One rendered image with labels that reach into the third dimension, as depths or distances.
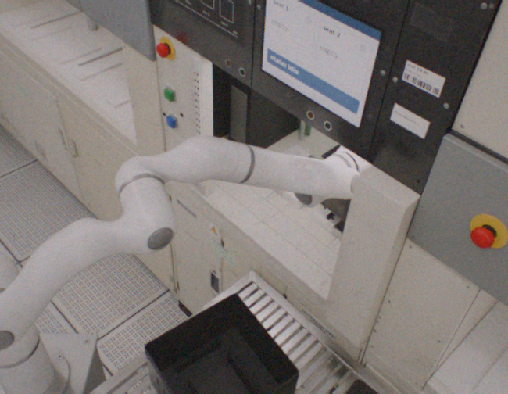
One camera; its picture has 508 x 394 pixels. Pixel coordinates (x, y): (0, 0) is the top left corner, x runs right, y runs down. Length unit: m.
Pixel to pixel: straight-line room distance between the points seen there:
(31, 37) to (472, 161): 2.10
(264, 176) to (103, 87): 1.26
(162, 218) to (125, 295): 1.55
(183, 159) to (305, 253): 0.67
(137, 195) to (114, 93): 1.19
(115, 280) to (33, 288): 1.49
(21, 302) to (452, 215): 0.86
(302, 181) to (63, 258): 0.54
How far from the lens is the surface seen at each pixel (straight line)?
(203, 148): 1.12
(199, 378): 1.55
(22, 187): 3.25
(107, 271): 2.75
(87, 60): 2.53
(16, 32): 2.79
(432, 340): 1.38
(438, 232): 1.15
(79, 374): 1.61
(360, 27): 1.06
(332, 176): 1.26
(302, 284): 1.62
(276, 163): 1.23
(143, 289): 2.66
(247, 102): 1.81
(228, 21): 1.32
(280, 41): 1.21
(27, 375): 1.50
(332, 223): 1.72
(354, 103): 1.13
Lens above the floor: 2.16
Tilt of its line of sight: 45 degrees down
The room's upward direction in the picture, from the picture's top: 4 degrees clockwise
